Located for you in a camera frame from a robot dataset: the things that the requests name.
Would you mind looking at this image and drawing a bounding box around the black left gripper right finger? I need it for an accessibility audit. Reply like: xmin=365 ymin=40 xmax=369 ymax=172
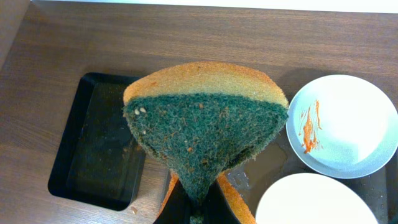
xmin=203 ymin=181 xmax=240 ymax=224

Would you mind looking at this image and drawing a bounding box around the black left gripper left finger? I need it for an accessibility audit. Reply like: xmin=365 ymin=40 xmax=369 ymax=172
xmin=154 ymin=180 xmax=191 ymax=224

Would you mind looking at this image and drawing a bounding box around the orange green sponge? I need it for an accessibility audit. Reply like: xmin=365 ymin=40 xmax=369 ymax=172
xmin=123 ymin=61 xmax=289 ymax=223

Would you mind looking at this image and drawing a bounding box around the white plate with sauce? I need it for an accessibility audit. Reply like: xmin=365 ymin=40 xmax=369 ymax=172
xmin=255 ymin=173 xmax=377 ymax=224

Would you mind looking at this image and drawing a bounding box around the large brown serving tray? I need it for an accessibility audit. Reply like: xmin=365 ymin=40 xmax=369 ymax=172
xmin=226 ymin=130 xmax=397 ymax=223

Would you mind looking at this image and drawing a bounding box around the small black tray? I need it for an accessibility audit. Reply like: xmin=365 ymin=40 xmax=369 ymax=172
xmin=47 ymin=73 xmax=146 ymax=211

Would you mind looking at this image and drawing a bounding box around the pale blue plate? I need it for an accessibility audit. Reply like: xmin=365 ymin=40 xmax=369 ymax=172
xmin=286 ymin=75 xmax=397 ymax=179

